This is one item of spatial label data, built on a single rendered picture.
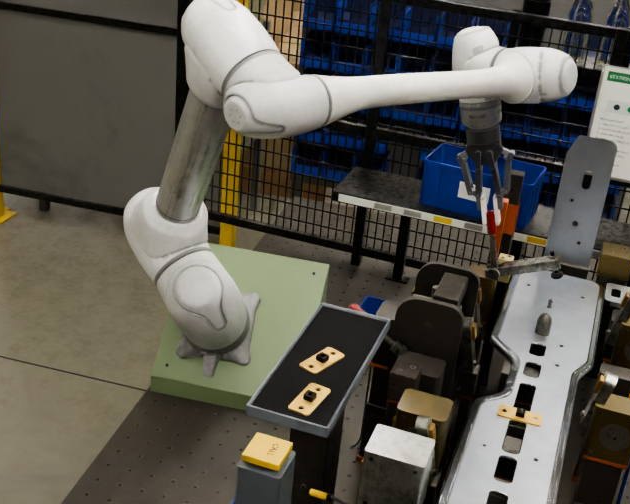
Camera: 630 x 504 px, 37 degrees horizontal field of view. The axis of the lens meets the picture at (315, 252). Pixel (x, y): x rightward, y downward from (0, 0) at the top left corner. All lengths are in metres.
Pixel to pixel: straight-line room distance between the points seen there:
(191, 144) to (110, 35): 2.37
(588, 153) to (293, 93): 0.96
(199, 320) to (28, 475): 1.28
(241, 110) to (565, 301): 1.02
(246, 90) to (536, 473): 0.84
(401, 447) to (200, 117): 0.75
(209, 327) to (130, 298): 2.04
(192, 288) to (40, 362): 1.73
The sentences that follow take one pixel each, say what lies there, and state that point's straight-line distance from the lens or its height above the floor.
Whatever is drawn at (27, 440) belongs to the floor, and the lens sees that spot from 3.35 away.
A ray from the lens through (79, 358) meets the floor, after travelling 3.73.
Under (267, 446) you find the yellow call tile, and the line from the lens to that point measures 1.44.
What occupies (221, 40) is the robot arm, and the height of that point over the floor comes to 1.62.
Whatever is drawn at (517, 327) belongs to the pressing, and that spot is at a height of 1.00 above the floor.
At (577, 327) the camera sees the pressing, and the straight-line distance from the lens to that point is 2.22.
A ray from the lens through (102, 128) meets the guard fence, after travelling 4.41.
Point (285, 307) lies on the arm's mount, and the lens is 2.30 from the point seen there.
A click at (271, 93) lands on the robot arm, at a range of 1.65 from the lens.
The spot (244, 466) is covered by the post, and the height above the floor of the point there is 1.14.
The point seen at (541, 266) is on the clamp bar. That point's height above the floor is 1.11.
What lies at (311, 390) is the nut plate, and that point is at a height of 1.16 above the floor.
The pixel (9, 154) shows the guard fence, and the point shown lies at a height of 0.34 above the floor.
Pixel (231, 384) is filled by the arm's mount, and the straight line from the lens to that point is 2.26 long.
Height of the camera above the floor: 2.05
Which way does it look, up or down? 27 degrees down
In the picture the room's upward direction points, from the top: 6 degrees clockwise
